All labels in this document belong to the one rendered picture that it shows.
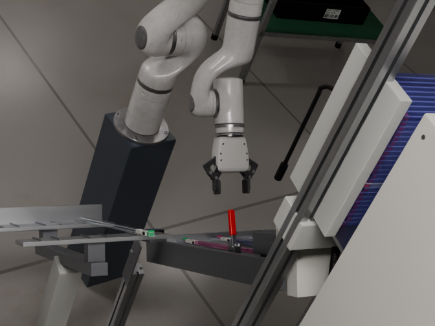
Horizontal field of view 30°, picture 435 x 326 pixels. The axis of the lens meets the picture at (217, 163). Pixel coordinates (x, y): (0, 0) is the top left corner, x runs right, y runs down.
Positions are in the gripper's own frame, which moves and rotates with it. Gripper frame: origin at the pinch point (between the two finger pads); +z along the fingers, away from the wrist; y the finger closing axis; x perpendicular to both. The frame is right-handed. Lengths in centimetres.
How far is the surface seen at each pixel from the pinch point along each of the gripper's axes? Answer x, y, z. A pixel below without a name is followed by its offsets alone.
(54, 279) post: 1, 52, 21
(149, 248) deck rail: -10.5, 21.0, 15.3
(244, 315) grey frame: 49, 24, 27
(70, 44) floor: -204, -17, -80
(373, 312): 89, 21, 22
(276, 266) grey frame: 64, 25, 16
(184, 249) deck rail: 12.8, 20.9, 14.7
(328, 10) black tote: -163, -151, -99
